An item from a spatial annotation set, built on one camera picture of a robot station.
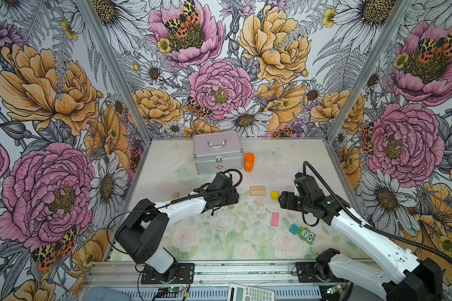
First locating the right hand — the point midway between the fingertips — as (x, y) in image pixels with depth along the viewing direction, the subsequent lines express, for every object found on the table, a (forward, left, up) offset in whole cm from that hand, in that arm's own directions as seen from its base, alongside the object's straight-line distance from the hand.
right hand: (287, 206), depth 80 cm
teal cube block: (-5, -4, -12) cm, 13 cm away
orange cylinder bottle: (+28, +13, -4) cm, 31 cm away
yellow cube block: (+11, +2, -10) cm, 15 cm away
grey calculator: (-28, +22, -11) cm, 37 cm away
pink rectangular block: (-1, +4, -11) cm, 12 cm away
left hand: (+6, +23, -7) cm, 25 cm away
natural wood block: (+14, +10, -10) cm, 20 cm away
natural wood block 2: (+6, +24, -10) cm, 27 cm away
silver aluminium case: (+30, +30, +2) cm, 42 cm away
